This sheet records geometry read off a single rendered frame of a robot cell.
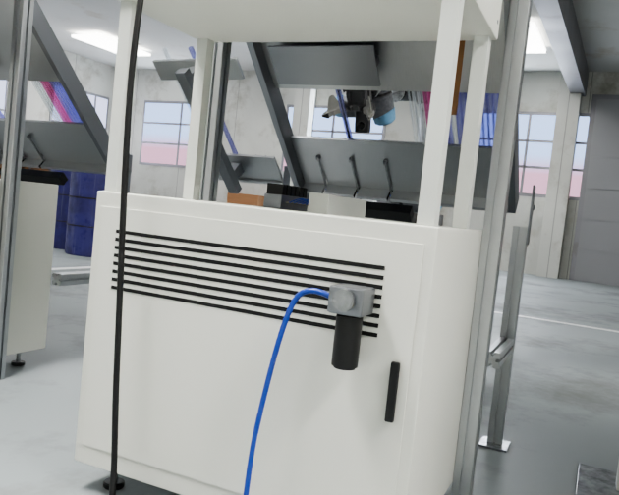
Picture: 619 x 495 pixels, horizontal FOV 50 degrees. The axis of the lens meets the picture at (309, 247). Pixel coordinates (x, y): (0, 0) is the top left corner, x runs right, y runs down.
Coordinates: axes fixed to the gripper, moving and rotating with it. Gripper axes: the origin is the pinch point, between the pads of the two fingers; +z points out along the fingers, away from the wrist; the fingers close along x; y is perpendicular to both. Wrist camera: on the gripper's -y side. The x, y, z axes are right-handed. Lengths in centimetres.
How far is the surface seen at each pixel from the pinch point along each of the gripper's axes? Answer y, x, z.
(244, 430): -16, 18, 102
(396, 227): 17, 42, 80
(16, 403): -51, -71, 87
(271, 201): -3.8, -3.7, 42.8
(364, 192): -25.4, 2.6, -2.3
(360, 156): -12.4, 2.9, -1.4
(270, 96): 9.7, -19.0, 8.0
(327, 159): -14.4, -8.3, -1.9
